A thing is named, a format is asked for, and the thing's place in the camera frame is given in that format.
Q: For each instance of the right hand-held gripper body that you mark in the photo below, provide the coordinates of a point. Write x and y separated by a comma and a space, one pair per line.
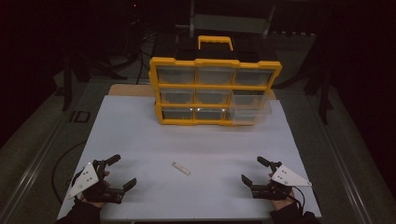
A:
288, 178

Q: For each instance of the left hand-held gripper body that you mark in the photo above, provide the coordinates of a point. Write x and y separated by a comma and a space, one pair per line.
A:
85, 181

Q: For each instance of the clear plastic drawer pulled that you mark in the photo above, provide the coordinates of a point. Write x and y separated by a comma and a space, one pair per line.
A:
250, 113

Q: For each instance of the small white stick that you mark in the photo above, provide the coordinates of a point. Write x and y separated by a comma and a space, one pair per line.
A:
181, 168

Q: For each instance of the person's left hand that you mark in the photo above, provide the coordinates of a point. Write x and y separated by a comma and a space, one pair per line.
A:
93, 204

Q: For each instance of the person's right hand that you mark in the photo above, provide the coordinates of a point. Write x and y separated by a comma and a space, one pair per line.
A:
281, 204

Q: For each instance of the black stand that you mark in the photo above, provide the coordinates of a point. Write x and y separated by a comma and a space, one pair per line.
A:
323, 93

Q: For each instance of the yellow drawer organizer cabinet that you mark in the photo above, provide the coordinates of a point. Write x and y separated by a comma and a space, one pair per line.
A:
179, 86

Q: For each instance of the set of clear plastic drawers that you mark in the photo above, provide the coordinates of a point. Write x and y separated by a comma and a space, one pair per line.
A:
176, 75

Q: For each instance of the grey metal frame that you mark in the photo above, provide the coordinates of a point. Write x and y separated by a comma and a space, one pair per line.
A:
230, 23

